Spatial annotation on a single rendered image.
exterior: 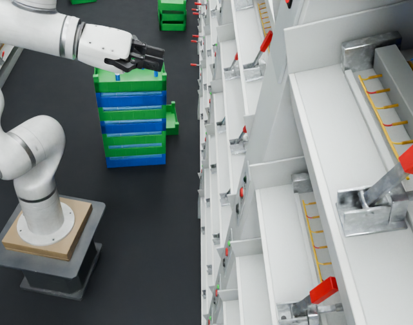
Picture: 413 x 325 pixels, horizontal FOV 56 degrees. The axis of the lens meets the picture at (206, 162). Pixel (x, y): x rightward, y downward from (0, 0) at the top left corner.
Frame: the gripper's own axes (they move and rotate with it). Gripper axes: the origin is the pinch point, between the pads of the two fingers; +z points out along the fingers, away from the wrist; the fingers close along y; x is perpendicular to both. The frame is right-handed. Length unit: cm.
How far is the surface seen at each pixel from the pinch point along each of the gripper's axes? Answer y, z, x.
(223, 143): -6.4, 25.2, -25.9
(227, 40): -29.9, 21.1, -7.3
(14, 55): -149, -79, -118
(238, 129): 8.5, 21.6, -7.4
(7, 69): -134, -78, -119
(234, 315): 43, 25, -27
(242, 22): -5.3, 16.9, 10.8
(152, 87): -63, 6, -54
